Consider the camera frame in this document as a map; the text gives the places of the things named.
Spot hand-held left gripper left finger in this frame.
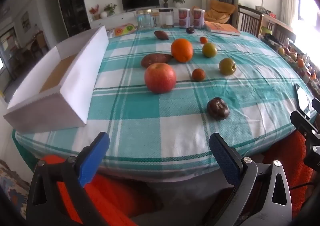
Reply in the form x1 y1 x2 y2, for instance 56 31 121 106
26 131 110 226

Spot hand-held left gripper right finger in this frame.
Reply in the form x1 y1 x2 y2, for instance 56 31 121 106
209 133 293 226

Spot white cardboard box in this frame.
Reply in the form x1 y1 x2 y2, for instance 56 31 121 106
2 26 109 133

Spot yellow green round fruit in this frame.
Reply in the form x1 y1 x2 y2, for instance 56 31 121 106
219 58 236 76
202 42 217 58

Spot red apple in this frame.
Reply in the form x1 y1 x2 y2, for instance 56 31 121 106
144 63 177 94

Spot brown sweet potato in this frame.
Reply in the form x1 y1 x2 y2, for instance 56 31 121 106
154 30 169 41
141 53 174 69

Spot large orange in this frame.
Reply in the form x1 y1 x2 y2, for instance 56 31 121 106
171 38 194 63

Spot smartphone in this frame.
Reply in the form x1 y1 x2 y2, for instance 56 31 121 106
295 83 311 117

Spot red orange cloth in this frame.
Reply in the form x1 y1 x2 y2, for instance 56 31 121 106
40 131 314 226

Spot cluttered sideboard items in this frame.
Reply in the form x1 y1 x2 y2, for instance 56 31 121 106
260 11 320 91

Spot patterned rug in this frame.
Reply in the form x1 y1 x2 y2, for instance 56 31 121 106
0 159 31 218

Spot wooden slatted chair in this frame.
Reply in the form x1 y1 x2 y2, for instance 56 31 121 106
236 5 263 37

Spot orange cover book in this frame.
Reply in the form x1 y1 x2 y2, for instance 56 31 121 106
204 21 241 36

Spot fruit print pouch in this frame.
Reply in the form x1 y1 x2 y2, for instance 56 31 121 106
107 24 137 38

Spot white television cabinet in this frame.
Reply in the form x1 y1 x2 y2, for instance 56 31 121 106
90 7 180 28

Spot red white tin can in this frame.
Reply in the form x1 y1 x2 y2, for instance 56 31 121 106
178 8 190 28
192 9 205 29

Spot red flower bouquet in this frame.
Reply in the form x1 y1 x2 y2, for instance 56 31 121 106
89 5 100 20

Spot glass jar with gold lid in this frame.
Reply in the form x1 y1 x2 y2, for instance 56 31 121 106
136 9 153 30

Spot clear jar with black lid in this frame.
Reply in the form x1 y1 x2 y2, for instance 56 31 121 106
159 9 174 28

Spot dark glass display cabinet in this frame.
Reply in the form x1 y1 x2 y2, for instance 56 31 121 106
55 0 91 37

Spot framed wall picture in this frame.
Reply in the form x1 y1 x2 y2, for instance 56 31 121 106
21 11 32 32

